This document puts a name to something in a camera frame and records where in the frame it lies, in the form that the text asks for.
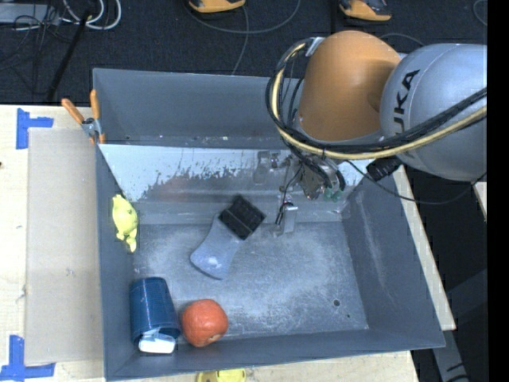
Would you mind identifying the grey metal bin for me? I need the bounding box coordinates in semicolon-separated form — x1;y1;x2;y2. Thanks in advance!
91;68;447;382

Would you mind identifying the orange-red toy fruit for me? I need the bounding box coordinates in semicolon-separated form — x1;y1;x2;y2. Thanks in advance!
181;298;230;349

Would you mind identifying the blue ribbed cup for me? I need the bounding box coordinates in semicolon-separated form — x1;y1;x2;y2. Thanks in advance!
128;276;182;344

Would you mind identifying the yellow toy animal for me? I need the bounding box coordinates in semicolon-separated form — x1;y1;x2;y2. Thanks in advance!
111;193;140;253

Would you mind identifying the pale brown flat board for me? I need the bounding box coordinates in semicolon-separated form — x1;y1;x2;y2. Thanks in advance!
23;127;106;368

